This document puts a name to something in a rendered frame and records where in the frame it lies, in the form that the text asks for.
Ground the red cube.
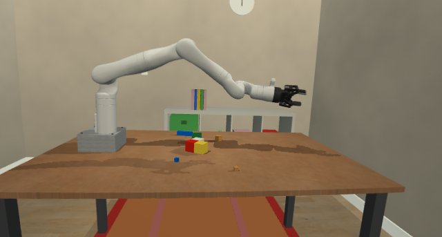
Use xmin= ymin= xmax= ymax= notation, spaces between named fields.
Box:
xmin=185 ymin=139 xmax=199 ymax=153

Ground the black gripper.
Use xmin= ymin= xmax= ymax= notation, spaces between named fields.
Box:
xmin=272 ymin=85 xmax=307 ymax=108

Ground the green cube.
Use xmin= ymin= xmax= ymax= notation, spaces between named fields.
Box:
xmin=191 ymin=132 xmax=202 ymax=139

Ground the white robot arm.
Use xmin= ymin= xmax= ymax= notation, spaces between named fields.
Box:
xmin=91 ymin=39 xmax=275 ymax=134

